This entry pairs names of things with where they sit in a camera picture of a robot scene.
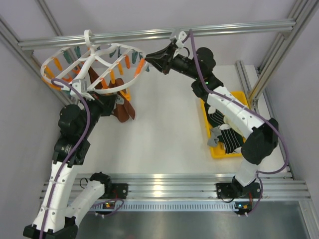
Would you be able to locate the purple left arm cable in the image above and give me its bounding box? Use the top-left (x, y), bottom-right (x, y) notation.
top-left (38, 78), bottom-right (91, 239)

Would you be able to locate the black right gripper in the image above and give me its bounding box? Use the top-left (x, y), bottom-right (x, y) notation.
top-left (145, 43), bottom-right (200, 81)

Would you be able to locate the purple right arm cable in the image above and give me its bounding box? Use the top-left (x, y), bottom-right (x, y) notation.
top-left (188, 28), bottom-right (290, 215)

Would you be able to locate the white round clip hanger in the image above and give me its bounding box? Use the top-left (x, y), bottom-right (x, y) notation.
top-left (40, 30), bottom-right (149, 100)

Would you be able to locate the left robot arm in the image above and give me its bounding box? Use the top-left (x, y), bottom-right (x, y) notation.
top-left (23, 93), bottom-right (117, 239)

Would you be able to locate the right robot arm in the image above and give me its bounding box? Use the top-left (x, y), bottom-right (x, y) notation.
top-left (146, 43), bottom-right (279, 198)

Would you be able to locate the aluminium top crossbar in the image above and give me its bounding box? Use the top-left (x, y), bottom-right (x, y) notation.
top-left (18, 18), bottom-right (296, 50)

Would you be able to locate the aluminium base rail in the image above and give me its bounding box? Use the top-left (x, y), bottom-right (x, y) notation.
top-left (39, 173), bottom-right (311, 200)

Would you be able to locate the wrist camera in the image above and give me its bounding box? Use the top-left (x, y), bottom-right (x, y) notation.
top-left (70, 79), bottom-right (87, 97)
top-left (169, 29), bottom-right (187, 48)

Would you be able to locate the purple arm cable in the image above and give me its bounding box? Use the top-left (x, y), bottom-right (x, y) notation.
top-left (188, 28), bottom-right (290, 215)
top-left (38, 78), bottom-right (91, 239)

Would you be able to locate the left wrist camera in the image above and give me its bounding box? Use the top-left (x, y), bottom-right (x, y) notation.
top-left (70, 79), bottom-right (87, 97)

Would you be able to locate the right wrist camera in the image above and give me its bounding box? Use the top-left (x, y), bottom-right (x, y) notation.
top-left (169, 29), bottom-right (187, 48)

